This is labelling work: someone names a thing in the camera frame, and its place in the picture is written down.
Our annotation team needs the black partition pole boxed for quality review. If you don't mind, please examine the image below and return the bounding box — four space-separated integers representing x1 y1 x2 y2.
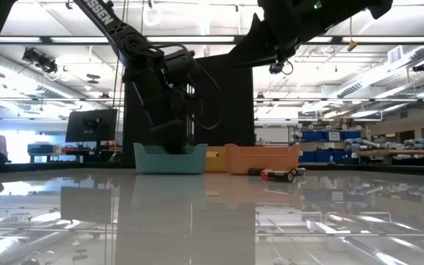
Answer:
187 82 195 146

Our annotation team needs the black computer monitor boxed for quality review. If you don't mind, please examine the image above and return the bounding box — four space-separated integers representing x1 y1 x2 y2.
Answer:
65 109 118 152

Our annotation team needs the blue box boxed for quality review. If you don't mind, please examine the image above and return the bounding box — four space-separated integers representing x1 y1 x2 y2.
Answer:
27 143 55 155

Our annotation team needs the yellow plastic bin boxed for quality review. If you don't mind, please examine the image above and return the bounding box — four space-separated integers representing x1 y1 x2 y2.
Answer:
204 146 230 173

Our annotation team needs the teal plastic bin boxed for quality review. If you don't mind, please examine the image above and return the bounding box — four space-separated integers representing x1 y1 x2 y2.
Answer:
133 142 208 175

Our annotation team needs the orange plastic bin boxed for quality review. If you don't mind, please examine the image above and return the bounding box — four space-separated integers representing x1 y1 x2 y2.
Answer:
225 143 301 175

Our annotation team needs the red and black battery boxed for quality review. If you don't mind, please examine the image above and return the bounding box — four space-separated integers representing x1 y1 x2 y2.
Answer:
260 169 296 183

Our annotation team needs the dark desk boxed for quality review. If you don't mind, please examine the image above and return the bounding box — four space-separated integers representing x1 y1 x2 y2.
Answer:
27 149 124 163

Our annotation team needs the black partition panel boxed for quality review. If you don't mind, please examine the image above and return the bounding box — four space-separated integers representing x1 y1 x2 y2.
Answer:
194 51 255 147
122 73 190 163

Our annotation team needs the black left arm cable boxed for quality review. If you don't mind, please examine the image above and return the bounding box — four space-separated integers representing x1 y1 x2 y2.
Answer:
152 43 225 130

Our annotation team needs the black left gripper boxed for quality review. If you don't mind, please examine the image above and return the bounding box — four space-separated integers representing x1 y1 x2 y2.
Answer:
147 84 193 155

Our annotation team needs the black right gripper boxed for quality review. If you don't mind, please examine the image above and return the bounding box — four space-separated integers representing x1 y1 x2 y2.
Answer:
230 0 349 68

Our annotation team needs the wooden workbench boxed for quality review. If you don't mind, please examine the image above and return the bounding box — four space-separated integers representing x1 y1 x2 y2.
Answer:
358 149 424 156

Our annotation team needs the black overhead camera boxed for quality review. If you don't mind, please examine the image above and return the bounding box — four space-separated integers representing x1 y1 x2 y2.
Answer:
269 60 294 76

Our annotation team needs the black overhead frame beam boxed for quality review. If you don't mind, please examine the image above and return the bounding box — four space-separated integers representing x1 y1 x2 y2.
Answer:
0 35 424 46

